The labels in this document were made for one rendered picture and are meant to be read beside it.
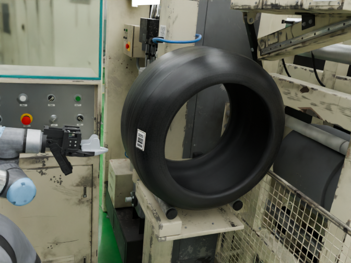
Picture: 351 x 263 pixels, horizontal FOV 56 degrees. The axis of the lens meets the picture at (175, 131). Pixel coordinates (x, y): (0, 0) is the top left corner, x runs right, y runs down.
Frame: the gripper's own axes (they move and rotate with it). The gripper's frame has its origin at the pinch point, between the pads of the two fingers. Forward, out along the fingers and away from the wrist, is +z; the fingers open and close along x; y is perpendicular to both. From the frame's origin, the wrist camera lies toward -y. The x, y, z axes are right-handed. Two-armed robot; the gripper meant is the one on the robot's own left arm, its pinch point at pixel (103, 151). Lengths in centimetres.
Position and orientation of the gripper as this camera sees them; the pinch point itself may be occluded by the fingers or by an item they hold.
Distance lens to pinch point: 115.6
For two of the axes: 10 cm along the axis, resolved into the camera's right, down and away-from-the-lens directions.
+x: -3.5, -3.3, 8.8
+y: 2.0, -9.4, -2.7
